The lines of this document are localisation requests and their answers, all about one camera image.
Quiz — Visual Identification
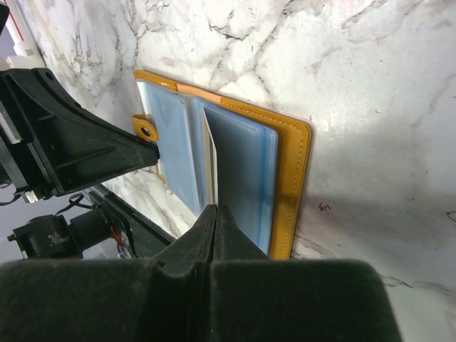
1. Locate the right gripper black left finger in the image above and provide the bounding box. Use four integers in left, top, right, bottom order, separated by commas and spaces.
1, 205, 217, 341

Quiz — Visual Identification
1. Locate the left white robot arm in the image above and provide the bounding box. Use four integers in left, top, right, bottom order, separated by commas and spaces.
1, 68, 160, 258

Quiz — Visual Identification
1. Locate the black mounting rail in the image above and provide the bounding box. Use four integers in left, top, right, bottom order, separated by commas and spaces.
86, 185, 175, 259

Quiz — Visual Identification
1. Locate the mustard yellow card holder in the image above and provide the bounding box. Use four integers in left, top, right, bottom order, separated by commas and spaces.
134, 69, 312, 260

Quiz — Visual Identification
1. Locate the white card edge-on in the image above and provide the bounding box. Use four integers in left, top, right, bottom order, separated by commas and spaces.
202, 108, 219, 204

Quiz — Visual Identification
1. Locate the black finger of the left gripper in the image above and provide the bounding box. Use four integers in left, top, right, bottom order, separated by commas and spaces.
1, 68, 160, 198

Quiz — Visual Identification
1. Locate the white PVC pipe frame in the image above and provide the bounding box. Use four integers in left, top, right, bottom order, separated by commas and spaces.
1, 1, 46, 69

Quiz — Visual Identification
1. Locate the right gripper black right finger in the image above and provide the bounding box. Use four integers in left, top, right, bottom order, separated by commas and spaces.
209, 206, 402, 341

